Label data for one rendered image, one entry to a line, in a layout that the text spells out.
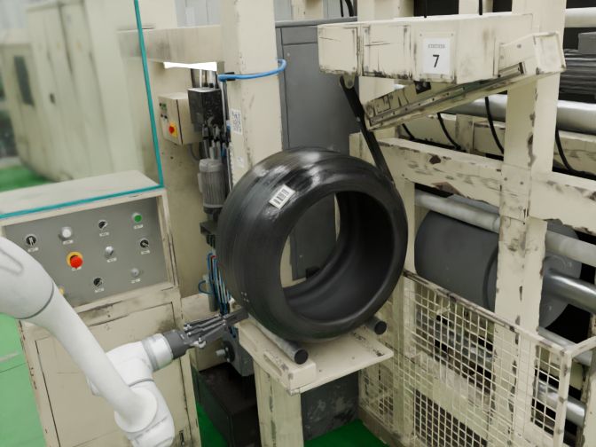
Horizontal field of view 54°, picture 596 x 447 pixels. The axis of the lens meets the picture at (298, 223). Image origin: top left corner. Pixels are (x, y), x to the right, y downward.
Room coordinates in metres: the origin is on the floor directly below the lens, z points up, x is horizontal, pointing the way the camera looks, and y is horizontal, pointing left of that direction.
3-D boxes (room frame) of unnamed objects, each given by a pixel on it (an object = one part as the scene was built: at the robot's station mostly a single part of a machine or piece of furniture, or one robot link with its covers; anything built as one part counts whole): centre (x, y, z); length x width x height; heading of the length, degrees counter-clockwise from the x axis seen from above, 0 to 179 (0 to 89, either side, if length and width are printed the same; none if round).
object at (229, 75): (1.88, 0.11, 1.66); 0.19 x 0.19 x 0.06; 29
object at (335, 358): (1.66, -0.03, 0.80); 0.37 x 0.36 x 0.02; 119
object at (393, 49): (1.70, -0.35, 1.71); 0.61 x 0.25 x 0.15; 29
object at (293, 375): (1.60, 0.10, 0.83); 0.36 x 0.09 x 0.06; 29
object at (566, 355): (1.62, -0.42, 0.65); 0.90 x 0.02 x 0.70; 29
